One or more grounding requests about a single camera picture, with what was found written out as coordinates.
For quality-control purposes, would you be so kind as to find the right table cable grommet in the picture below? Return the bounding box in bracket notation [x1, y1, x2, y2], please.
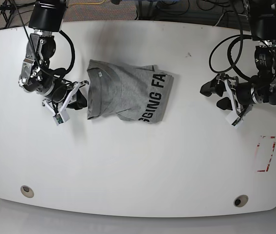
[234, 195, 248, 208]

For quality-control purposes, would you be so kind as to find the white wrist camera mount image-right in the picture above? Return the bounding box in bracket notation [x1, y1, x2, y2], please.
[216, 73, 253, 129]

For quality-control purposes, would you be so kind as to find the red tape rectangle marking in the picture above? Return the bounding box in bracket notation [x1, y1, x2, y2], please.
[255, 136, 276, 172]

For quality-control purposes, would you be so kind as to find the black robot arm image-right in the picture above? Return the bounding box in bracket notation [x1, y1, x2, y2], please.
[200, 0, 276, 111]

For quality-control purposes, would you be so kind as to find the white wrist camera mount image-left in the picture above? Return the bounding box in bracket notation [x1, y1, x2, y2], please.
[42, 80, 89, 126]

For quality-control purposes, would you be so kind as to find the yellow cable on floor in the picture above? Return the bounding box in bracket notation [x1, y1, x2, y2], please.
[67, 0, 106, 8]

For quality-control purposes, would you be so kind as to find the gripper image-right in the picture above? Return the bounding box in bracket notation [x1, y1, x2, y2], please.
[200, 80, 254, 106]

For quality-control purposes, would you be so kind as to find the left table cable grommet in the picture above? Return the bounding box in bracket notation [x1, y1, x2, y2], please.
[20, 185, 34, 198]

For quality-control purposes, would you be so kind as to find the table cable grommet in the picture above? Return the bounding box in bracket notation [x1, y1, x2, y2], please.
[234, 195, 248, 208]
[20, 185, 34, 198]

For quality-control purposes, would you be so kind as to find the grey T-shirt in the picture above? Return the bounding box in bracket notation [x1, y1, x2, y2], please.
[87, 60, 174, 124]

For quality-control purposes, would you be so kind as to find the black tripod stand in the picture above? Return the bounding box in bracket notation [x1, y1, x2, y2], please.
[0, 0, 34, 29]

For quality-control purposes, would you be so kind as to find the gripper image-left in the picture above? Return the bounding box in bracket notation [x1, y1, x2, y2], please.
[49, 84, 88, 110]

